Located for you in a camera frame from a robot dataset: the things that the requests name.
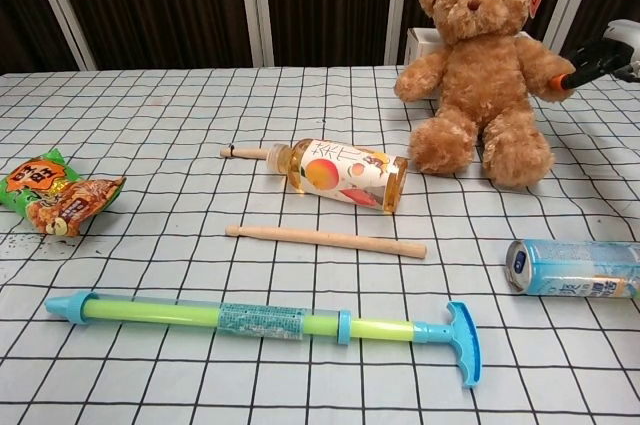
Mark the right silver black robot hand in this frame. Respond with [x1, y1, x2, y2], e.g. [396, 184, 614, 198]
[548, 19, 640, 94]

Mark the brown plush teddy bear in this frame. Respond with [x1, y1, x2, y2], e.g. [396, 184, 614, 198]
[394, 0, 577, 190]

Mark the small white cardboard box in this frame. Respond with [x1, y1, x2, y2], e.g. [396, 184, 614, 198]
[405, 27, 451, 67]

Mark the light blue drink can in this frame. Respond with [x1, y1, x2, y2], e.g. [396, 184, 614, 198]
[504, 238, 640, 301]

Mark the peach tea plastic bottle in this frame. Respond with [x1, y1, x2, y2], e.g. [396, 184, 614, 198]
[263, 138, 411, 214]

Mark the plain wooden drumstick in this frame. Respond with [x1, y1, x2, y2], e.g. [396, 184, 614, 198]
[224, 224, 428, 261]

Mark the wooden drumstick with black mark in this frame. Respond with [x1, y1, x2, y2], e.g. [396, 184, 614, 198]
[220, 143, 274, 162]

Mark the blue checkered tablecloth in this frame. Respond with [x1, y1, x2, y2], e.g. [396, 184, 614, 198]
[0, 63, 640, 425]

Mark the blue green water squirter toy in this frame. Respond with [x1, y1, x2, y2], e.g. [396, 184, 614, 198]
[44, 293, 486, 390]

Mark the green orange snack bag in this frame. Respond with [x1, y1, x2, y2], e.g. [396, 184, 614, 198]
[0, 148, 128, 238]

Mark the black folding screen white frame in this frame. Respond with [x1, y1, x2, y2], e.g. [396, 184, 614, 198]
[0, 0, 640, 74]

